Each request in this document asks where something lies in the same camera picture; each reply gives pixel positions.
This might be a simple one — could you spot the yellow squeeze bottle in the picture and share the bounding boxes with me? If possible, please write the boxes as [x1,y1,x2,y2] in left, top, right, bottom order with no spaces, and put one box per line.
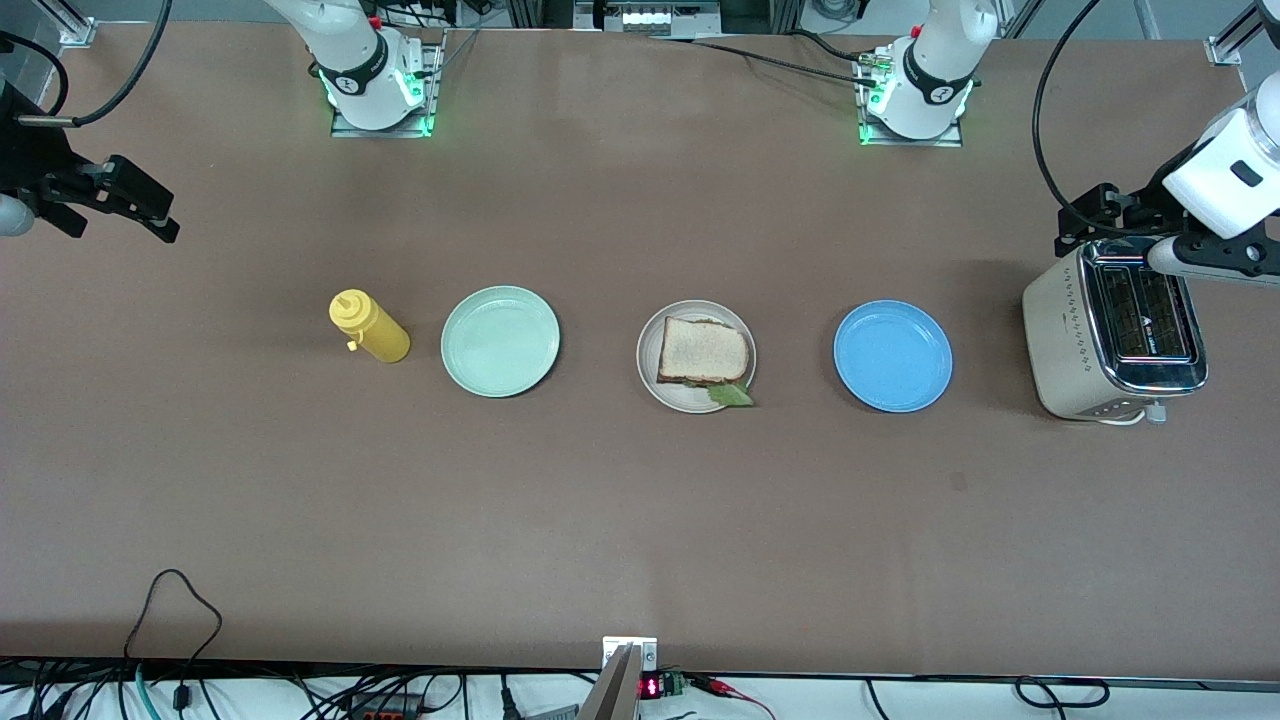
[329,289,412,364]

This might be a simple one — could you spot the green lettuce leaf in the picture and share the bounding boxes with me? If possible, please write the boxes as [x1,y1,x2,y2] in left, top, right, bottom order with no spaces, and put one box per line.
[685,318,756,408]

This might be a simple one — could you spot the toasted bread slice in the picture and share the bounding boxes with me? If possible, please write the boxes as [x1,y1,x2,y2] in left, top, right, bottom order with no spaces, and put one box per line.
[657,316,751,385]

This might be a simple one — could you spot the blue plate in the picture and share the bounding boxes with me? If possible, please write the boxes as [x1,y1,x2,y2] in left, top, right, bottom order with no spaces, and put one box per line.
[833,300,954,413]

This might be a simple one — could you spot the mint green plate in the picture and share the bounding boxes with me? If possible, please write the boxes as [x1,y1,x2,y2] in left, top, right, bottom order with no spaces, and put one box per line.
[441,286,561,398]

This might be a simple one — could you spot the beige plate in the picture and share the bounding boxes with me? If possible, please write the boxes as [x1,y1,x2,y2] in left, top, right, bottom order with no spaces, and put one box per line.
[636,300,757,414]

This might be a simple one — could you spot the beige chrome toaster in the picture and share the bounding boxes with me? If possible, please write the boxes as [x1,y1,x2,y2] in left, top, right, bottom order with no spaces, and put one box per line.
[1022,236,1210,421]

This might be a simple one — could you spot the lit control box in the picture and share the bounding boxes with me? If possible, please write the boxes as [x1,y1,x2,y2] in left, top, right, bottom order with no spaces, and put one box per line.
[573,0,723,39]

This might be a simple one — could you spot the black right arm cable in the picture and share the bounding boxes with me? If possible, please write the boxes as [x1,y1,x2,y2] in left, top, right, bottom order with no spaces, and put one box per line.
[18,0,173,128]

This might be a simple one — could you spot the thin black curved cable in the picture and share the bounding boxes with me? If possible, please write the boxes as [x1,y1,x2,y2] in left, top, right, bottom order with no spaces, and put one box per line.
[0,30,69,113]

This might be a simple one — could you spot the aluminium frame profile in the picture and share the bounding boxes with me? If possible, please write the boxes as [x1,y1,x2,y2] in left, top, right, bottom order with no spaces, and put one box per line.
[40,0,98,47]
[1205,0,1280,67]

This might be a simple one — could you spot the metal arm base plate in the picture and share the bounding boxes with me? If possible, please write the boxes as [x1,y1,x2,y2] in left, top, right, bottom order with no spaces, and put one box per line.
[855,45,966,148]
[330,28,446,139]

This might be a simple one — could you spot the white toaster power cord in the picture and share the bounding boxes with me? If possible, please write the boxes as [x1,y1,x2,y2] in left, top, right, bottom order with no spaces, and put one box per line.
[1098,400,1167,429]

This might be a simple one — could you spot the short black tabletop cable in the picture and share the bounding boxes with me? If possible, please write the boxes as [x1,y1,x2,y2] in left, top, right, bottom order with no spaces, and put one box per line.
[788,28,871,66]

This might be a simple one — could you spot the long black tabletop cable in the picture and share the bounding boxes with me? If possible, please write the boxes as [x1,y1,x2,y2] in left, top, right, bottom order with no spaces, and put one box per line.
[648,35,883,89]

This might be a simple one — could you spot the black coiled cable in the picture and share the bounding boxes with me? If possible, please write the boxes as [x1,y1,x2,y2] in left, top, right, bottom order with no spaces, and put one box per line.
[1015,676,1111,709]

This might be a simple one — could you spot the black looped cable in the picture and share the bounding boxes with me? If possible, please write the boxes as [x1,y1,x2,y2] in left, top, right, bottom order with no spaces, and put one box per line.
[122,569,223,716]

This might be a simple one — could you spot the red clip lead wires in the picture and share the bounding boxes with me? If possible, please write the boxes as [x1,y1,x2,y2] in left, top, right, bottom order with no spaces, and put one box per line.
[690,673,776,719]

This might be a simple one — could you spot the silver mounting bracket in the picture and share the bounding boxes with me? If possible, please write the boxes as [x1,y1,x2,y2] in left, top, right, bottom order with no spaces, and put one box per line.
[602,637,658,673]

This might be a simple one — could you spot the grey camera mount bar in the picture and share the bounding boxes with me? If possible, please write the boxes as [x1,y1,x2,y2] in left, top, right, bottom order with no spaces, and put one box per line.
[578,645,641,720]

